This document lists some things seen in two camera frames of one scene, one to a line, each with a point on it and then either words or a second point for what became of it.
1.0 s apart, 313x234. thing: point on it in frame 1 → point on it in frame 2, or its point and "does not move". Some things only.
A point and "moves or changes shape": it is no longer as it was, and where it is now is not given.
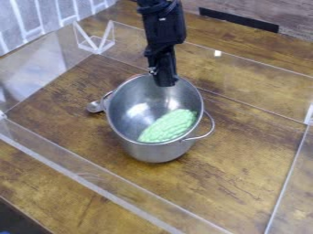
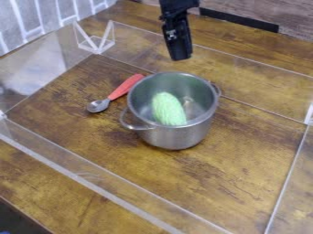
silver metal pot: (158, 120) moves or changes shape
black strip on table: (240, 20) does not move
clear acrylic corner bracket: (95, 43) does not move
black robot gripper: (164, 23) → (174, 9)
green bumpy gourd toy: (168, 126) → (168, 110)
